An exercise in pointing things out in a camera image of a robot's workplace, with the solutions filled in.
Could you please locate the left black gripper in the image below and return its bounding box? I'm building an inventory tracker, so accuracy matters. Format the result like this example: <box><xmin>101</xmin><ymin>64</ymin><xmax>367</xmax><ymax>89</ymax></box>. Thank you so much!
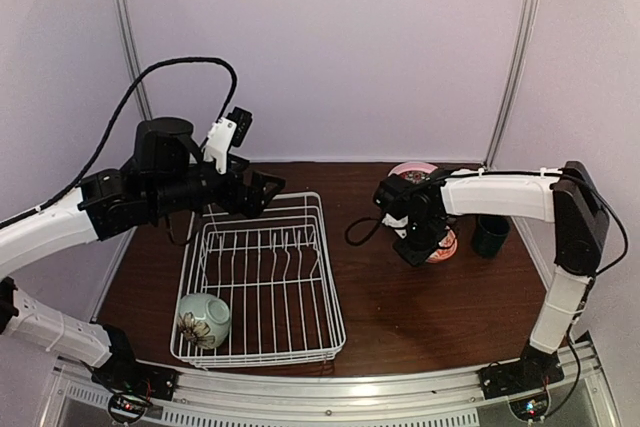
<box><xmin>149</xmin><ymin>151</ymin><xmax>284</xmax><ymax>216</ymax></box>

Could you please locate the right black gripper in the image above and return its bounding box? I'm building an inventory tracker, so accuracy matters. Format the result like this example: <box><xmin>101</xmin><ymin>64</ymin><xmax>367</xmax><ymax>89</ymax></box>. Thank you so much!
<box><xmin>395</xmin><ymin>213</ymin><xmax>449</xmax><ymax>265</ymax></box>

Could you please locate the pink patterned white bowl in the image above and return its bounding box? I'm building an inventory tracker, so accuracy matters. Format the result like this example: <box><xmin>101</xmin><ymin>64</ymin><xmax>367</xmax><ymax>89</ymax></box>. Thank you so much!
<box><xmin>427</xmin><ymin>227</ymin><xmax>458</xmax><ymax>264</ymax></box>

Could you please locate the light pink plate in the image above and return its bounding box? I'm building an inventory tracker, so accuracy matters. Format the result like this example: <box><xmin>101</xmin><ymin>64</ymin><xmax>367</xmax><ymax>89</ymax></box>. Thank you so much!
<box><xmin>388</xmin><ymin>161</ymin><xmax>438</xmax><ymax>176</ymax></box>

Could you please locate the dark teal mug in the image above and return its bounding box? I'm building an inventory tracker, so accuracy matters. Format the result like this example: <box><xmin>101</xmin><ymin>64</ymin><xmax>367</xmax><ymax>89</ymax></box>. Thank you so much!
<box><xmin>471</xmin><ymin>215</ymin><xmax>510</xmax><ymax>259</ymax></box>

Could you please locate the dark brown bowl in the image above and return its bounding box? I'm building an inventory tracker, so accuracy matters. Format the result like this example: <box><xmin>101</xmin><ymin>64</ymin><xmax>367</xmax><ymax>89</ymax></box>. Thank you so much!
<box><xmin>398</xmin><ymin>170</ymin><xmax>430</xmax><ymax>184</ymax></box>

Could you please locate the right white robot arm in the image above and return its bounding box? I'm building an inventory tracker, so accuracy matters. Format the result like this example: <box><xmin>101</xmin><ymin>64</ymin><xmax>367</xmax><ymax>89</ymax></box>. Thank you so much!
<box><xmin>375</xmin><ymin>162</ymin><xmax>610</xmax><ymax>389</ymax></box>

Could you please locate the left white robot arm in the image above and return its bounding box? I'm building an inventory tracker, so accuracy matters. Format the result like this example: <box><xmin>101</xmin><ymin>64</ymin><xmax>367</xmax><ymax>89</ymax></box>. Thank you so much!
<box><xmin>1</xmin><ymin>109</ymin><xmax>286</xmax><ymax>391</ymax></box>

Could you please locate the green floral cup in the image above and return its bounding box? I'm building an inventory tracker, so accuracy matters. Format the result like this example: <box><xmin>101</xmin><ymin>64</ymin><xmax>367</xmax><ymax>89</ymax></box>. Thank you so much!
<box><xmin>177</xmin><ymin>293</ymin><xmax>231</xmax><ymax>350</ymax></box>

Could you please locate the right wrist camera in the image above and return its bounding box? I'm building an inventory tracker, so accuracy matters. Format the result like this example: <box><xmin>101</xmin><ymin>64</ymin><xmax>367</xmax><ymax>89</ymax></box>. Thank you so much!
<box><xmin>373</xmin><ymin>174</ymin><xmax>415</xmax><ymax>239</ymax></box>

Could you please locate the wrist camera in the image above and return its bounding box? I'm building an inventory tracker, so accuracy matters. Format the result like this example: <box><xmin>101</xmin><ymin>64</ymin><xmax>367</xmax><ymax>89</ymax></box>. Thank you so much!
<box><xmin>203</xmin><ymin>107</ymin><xmax>253</xmax><ymax>175</ymax></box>
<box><xmin>373</xmin><ymin>174</ymin><xmax>415</xmax><ymax>239</ymax></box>

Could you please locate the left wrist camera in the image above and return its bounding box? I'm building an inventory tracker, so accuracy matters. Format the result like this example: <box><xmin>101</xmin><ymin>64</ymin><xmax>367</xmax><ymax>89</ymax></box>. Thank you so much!
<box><xmin>203</xmin><ymin>107</ymin><xmax>253</xmax><ymax>175</ymax></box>

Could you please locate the white wire dish rack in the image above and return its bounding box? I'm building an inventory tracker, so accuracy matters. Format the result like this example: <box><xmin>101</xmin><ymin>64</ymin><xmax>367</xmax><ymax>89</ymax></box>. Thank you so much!
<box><xmin>170</xmin><ymin>191</ymin><xmax>346</xmax><ymax>370</ymax></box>

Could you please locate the aluminium front rail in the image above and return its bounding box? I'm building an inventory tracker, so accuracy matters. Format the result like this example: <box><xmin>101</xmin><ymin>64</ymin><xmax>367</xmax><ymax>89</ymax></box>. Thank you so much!
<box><xmin>34</xmin><ymin>341</ymin><xmax>622</xmax><ymax>426</ymax></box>

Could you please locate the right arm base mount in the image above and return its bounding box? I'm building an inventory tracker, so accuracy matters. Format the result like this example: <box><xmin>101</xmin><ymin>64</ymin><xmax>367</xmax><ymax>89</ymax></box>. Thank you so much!
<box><xmin>478</xmin><ymin>342</ymin><xmax>564</xmax><ymax>422</ymax></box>

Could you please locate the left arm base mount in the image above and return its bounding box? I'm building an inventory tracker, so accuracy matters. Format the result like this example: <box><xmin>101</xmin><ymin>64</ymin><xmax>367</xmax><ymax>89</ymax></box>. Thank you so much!
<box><xmin>88</xmin><ymin>325</ymin><xmax>178</xmax><ymax>426</ymax></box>

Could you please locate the left aluminium frame post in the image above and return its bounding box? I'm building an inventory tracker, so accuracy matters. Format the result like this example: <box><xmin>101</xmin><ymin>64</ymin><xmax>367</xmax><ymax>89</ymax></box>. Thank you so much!
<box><xmin>104</xmin><ymin>0</ymin><xmax>154</xmax><ymax>121</ymax></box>

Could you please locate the aluminium frame post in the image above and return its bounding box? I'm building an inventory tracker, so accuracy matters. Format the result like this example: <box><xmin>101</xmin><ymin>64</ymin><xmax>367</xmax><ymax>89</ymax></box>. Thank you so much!
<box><xmin>483</xmin><ymin>0</ymin><xmax>539</xmax><ymax>167</ymax></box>
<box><xmin>104</xmin><ymin>0</ymin><xmax>154</xmax><ymax>121</ymax></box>

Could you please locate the right aluminium frame post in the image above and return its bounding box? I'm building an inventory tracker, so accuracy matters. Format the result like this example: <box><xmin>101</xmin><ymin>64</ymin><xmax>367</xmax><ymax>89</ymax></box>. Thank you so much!
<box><xmin>483</xmin><ymin>0</ymin><xmax>539</xmax><ymax>167</ymax></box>

